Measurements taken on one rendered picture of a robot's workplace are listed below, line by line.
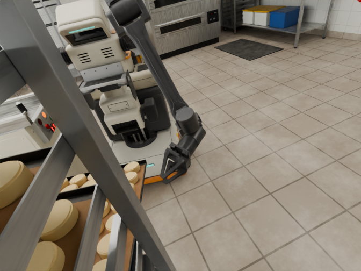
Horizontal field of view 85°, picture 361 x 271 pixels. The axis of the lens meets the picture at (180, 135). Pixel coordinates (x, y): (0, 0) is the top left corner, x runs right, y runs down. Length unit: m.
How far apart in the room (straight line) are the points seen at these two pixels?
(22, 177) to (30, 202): 0.05
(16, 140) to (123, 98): 0.57
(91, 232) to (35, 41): 0.20
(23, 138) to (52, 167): 1.04
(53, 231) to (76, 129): 0.13
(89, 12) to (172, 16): 3.43
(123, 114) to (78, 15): 0.54
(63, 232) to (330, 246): 1.35
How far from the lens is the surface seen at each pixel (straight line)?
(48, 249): 0.29
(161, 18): 4.41
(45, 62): 0.22
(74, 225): 0.32
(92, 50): 1.18
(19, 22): 0.22
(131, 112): 1.27
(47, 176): 0.22
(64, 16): 1.16
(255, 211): 1.48
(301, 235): 1.46
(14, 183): 0.24
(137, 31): 0.65
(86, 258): 0.27
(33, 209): 0.21
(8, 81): 0.22
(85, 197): 0.34
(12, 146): 1.31
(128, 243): 0.48
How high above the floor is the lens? 1.27
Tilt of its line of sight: 38 degrees down
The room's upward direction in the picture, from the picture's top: 13 degrees counter-clockwise
